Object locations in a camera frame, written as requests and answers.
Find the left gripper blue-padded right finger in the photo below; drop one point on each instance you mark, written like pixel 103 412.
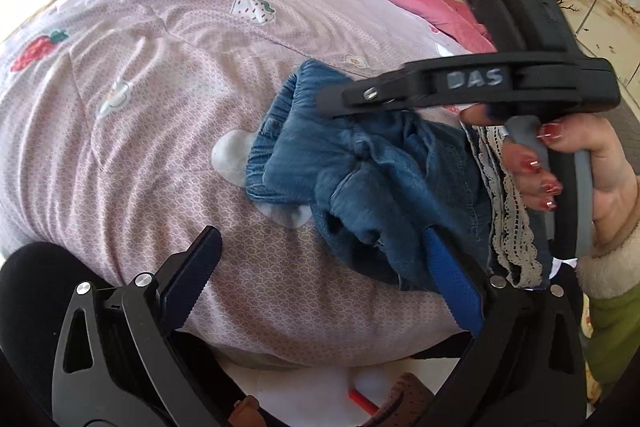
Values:
pixel 524 366

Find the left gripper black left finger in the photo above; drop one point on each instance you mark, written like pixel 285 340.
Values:
pixel 113 365

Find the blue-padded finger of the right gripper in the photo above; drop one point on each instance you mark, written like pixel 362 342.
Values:
pixel 330 99

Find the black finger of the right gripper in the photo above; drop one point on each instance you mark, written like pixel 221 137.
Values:
pixel 391 90

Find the blue denim pants lace trim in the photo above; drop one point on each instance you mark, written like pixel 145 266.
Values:
pixel 376 183

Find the green sleeve with fleece cuff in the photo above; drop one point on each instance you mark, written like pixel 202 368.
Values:
pixel 610 279

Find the red item on floor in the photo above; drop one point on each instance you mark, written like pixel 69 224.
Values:
pixel 362 401

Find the pink strawberry print bedsheet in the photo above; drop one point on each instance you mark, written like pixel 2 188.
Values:
pixel 124 129

